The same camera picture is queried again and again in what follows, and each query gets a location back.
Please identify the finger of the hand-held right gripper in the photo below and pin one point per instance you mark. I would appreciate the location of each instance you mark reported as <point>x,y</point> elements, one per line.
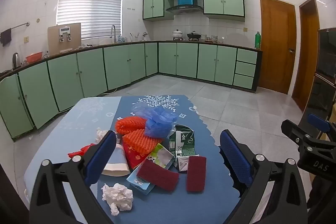
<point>319,121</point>
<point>292,130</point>

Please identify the black range hood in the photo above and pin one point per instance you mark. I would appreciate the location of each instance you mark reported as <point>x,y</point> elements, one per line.
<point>185,8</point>

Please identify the plain wooden door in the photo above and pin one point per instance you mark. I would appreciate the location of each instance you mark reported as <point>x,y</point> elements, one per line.
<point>305,56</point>

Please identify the black wok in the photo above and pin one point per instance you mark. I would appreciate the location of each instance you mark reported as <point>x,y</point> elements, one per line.
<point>194,35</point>

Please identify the dark hanging towel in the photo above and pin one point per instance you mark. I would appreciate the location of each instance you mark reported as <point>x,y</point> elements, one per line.
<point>5,37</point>

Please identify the red printed bag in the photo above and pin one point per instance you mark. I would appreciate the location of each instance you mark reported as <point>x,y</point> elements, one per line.
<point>134,159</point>

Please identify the red plastic scrap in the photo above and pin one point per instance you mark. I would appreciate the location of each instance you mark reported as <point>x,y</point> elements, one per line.
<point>78,151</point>

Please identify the metal faucet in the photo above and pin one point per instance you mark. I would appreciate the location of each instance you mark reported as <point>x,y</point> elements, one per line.
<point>113,32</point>

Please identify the steel electric kettle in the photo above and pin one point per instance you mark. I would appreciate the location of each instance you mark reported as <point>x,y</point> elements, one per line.
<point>15,60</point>

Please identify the small crumpled white tissue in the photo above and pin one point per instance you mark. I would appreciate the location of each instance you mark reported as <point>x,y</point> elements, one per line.
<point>99,134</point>

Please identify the blue plastic bag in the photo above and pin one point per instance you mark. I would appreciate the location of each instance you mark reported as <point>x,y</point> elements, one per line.
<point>158,121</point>

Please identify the orange foam fruit net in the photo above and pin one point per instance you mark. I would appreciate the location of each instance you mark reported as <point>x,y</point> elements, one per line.
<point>141,141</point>
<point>130,125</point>

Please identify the red basin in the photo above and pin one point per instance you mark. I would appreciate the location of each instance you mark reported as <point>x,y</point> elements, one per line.
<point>33,56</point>

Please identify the white window blinds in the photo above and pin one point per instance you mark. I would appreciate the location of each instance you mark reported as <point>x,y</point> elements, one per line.
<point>89,6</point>

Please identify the white and blue paper cup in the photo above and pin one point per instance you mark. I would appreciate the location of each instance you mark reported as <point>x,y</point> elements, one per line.
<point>118,161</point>

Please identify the small metal kettle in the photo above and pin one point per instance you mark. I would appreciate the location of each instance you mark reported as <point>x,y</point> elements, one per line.
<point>145,35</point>

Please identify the black cabinet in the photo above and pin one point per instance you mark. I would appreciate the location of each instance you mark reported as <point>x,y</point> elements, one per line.
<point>325,69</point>

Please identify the green base cabinets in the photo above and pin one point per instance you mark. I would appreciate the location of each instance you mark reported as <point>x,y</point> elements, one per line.
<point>92,69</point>

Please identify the dark red scouring pad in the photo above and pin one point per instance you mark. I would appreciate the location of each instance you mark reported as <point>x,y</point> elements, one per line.
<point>196,174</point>
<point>157,174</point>

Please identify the metal towel bar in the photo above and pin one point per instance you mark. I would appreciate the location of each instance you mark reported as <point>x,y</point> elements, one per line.
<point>19,26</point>

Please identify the white device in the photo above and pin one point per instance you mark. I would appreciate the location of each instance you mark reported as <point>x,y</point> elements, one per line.
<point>65,34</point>

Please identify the wall outlet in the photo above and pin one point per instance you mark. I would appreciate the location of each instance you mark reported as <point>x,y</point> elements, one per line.
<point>26,39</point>

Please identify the wooden board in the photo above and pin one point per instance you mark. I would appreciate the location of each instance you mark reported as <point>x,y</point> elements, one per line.
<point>76,40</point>

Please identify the glass jar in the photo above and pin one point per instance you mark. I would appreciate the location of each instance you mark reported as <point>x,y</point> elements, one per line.
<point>214,38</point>

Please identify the crushed green milk carton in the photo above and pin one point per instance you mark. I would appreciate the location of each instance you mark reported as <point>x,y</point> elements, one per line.
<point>183,142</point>

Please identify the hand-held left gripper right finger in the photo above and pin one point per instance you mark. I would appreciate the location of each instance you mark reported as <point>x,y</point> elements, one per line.
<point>235,158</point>

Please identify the small white wrapper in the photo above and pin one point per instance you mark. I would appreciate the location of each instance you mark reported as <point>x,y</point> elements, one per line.
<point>182,162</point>

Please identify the green bottle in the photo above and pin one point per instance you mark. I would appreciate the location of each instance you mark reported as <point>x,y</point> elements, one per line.
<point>257,40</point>

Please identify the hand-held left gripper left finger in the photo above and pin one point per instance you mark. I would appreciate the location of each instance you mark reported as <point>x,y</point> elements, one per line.
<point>101,158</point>

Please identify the large crumpled white tissue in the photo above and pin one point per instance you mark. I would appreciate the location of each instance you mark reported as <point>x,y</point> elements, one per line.
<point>118,196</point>

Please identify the white cooking pot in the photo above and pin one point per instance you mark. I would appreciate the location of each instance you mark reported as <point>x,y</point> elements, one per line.
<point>177,33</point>

